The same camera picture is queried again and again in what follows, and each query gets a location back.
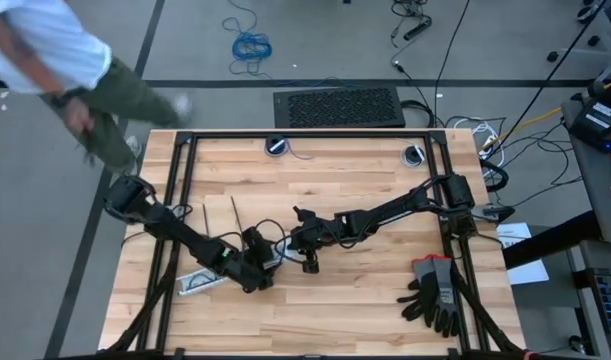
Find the grey side table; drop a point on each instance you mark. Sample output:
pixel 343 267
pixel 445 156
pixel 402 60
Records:
pixel 597 200

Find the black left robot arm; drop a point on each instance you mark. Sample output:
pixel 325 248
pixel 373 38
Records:
pixel 185 235

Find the white paper sheet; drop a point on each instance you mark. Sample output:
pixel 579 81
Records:
pixel 527 272

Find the black power strip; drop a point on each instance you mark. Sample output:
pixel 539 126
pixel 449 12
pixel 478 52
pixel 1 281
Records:
pixel 417 31

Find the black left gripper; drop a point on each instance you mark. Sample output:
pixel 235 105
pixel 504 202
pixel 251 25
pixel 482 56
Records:
pixel 257 245

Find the person's hand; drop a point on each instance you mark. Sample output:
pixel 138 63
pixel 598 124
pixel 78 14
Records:
pixel 79 116

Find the black zip tie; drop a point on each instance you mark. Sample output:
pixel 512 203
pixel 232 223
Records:
pixel 206 220
pixel 236 215

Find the black slanted bar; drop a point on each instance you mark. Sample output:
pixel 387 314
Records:
pixel 550 242

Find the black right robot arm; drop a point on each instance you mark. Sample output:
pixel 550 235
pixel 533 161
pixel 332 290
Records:
pixel 400 207

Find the black aluminium table frame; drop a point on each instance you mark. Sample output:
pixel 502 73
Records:
pixel 310 134

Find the person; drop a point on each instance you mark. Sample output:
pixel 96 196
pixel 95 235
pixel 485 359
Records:
pixel 60 45

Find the black label printer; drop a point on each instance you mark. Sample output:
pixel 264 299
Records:
pixel 597 122

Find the black work glove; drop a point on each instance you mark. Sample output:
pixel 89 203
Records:
pixel 420 295
pixel 445 295

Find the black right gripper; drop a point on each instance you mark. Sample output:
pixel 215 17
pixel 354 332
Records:
pixel 310 235

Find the black perforated floor case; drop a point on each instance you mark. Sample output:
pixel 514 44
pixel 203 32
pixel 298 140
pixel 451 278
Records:
pixel 340 107

